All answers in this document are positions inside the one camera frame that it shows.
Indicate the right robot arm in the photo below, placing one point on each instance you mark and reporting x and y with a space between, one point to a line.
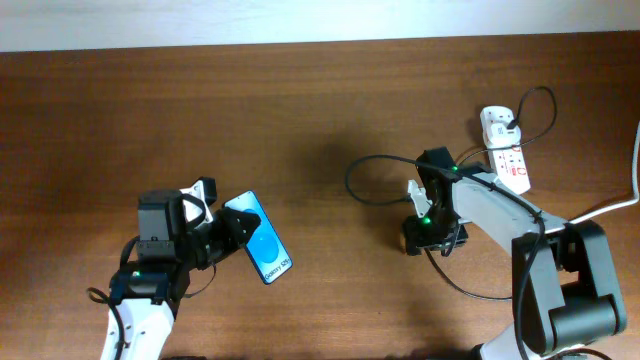
565 290

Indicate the blue Samsung Galaxy smartphone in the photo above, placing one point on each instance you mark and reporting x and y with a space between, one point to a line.
265 248

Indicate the white power strip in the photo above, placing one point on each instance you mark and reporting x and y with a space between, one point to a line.
507 162

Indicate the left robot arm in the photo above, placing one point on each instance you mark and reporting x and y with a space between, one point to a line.
176 236

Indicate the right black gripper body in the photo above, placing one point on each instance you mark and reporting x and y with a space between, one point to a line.
417 240

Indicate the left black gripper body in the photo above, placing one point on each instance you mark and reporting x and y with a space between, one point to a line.
213 240

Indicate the white charger adapter plug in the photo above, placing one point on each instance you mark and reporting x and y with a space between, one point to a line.
498 135

